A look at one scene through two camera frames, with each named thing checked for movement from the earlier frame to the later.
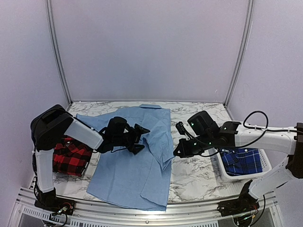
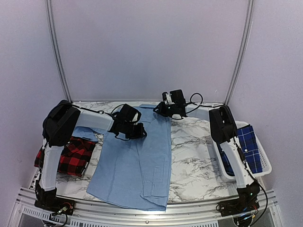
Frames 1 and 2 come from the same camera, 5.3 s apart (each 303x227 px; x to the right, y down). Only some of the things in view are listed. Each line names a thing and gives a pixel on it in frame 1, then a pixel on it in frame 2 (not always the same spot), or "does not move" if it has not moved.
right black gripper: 185,152 -> 161,110
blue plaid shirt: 238,161 does not move
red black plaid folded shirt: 71,157 does not move
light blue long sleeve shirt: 120,177 does not move
